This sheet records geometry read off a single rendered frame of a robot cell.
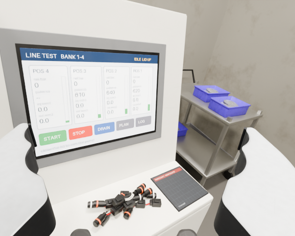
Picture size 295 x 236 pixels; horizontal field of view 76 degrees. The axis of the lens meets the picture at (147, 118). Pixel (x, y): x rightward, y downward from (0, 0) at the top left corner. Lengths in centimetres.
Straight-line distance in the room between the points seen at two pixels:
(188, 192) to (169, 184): 7
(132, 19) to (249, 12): 221
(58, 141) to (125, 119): 22
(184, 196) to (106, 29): 60
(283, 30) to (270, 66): 35
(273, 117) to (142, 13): 202
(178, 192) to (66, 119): 46
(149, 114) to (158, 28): 29
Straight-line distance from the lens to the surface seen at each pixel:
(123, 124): 64
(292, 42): 241
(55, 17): 56
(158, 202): 68
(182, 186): 77
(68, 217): 65
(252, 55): 260
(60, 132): 58
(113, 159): 68
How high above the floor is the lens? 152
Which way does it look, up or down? 28 degrees down
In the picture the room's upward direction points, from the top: 11 degrees clockwise
